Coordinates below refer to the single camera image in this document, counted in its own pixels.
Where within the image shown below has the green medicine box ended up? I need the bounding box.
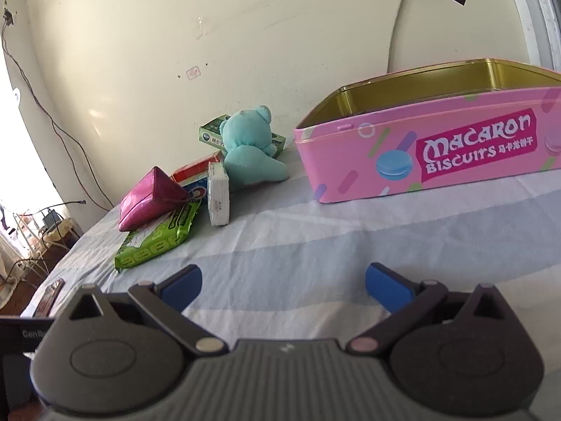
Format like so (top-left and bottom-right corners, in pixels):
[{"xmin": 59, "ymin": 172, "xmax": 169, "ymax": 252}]
[{"xmin": 198, "ymin": 115, "xmax": 285, "ymax": 159}]

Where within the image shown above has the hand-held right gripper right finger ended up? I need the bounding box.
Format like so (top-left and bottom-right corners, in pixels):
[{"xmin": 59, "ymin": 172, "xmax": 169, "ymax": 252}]
[{"xmin": 346, "ymin": 262, "xmax": 522, "ymax": 357}]

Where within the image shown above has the metal chair with cushion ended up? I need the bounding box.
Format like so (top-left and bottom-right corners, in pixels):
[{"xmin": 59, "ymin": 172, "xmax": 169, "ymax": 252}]
[{"xmin": 13, "ymin": 202, "xmax": 84, "ymax": 273}]

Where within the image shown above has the teal plush bear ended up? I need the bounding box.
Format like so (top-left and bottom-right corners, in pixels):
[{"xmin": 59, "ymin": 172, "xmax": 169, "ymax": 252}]
[{"xmin": 219, "ymin": 105, "xmax": 290, "ymax": 185}]

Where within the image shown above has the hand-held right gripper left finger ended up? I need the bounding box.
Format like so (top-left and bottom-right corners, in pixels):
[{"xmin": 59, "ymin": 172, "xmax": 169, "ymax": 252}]
[{"xmin": 57, "ymin": 264, "xmax": 229, "ymax": 356}]

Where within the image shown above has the magenta zip pouch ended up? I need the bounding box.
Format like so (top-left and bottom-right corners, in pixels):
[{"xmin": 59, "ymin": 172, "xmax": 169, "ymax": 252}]
[{"xmin": 118, "ymin": 166, "xmax": 190, "ymax": 232}]

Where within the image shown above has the striped bed sheet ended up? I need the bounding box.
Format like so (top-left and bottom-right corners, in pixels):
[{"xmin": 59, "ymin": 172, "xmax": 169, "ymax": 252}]
[{"xmin": 20, "ymin": 138, "xmax": 561, "ymax": 360}]

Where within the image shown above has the grey wall cable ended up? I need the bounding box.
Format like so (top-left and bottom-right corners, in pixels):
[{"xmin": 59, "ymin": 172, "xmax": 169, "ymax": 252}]
[{"xmin": 386, "ymin": 0, "xmax": 406, "ymax": 73}]

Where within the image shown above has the red white blue box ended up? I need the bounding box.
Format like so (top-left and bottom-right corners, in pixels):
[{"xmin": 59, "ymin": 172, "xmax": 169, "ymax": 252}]
[{"xmin": 171, "ymin": 151, "xmax": 224, "ymax": 205}]

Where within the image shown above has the dark phone at table edge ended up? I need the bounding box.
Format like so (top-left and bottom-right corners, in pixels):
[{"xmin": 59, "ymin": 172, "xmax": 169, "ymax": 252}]
[{"xmin": 34, "ymin": 278, "xmax": 66, "ymax": 316}]

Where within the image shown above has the green wet wipes packet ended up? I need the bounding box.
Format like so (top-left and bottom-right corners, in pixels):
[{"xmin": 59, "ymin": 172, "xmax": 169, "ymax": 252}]
[{"xmin": 115, "ymin": 202, "xmax": 200, "ymax": 271}]

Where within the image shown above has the white window frame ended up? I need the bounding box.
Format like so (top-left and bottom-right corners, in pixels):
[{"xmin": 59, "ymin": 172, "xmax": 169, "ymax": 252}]
[{"xmin": 513, "ymin": 0, "xmax": 561, "ymax": 73}]

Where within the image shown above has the small white box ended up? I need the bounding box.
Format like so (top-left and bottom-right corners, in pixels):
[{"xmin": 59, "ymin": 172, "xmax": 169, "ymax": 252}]
[{"xmin": 207, "ymin": 161, "xmax": 231, "ymax": 227}]

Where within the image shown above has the black wall cable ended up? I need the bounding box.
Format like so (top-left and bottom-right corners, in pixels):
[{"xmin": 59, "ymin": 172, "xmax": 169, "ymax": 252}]
[{"xmin": 0, "ymin": 4, "xmax": 115, "ymax": 213}]

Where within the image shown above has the pink biscuit tin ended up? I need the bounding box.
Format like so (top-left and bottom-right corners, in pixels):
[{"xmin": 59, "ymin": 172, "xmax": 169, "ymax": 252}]
[{"xmin": 293, "ymin": 58, "xmax": 561, "ymax": 205}]

